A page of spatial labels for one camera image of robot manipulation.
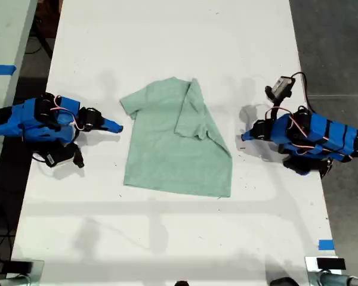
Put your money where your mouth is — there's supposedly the pale green T-shirt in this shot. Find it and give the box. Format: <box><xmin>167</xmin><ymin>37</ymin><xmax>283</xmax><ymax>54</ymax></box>
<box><xmin>119</xmin><ymin>76</ymin><xmax>234</xmax><ymax>199</ymax></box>

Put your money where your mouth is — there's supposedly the white side table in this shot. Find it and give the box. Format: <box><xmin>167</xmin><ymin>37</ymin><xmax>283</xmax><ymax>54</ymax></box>
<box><xmin>0</xmin><ymin>0</ymin><xmax>39</xmax><ymax>185</ymax></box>

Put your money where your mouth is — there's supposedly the small black box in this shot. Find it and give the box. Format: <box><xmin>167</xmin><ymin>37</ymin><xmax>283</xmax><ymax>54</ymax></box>
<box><xmin>316</xmin><ymin>257</ymin><xmax>347</xmax><ymax>271</ymax></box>
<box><xmin>8</xmin><ymin>260</ymin><xmax>34</xmax><ymax>275</ymax></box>

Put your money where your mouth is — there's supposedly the red and white servo wire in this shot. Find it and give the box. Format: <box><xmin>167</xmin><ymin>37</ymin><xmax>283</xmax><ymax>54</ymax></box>
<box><xmin>287</xmin><ymin>114</ymin><xmax>335</xmax><ymax>156</ymax></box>
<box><xmin>49</xmin><ymin>95</ymin><xmax>85</xmax><ymax>132</ymax></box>

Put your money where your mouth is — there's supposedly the curved black camera stalk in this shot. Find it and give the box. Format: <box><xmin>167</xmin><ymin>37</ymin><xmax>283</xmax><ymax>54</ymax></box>
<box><xmin>269</xmin><ymin>97</ymin><xmax>288</xmax><ymax>120</ymax></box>

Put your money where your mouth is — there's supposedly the short black camera stalk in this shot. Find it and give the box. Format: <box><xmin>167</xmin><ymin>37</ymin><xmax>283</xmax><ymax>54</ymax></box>
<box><xmin>64</xmin><ymin>142</ymin><xmax>85</xmax><ymax>169</ymax></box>

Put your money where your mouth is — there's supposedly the grey and black camera box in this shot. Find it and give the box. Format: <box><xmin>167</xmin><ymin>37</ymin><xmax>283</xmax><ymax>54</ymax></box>
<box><xmin>265</xmin><ymin>76</ymin><xmax>297</xmax><ymax>101</ymax></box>

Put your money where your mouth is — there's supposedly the black camera box white label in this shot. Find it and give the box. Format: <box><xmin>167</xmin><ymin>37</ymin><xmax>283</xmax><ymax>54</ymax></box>
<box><xmin>43</xmin><ymin>148</ymin><xmax>67</xmax><ymax>169</ymax></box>

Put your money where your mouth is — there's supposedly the long black camera cable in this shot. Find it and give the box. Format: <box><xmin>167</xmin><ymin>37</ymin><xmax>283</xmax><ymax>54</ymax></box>
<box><xmin>291</xmin><ymin>71</ymin><xmax>314</xmax><ymax>113</ymax></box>

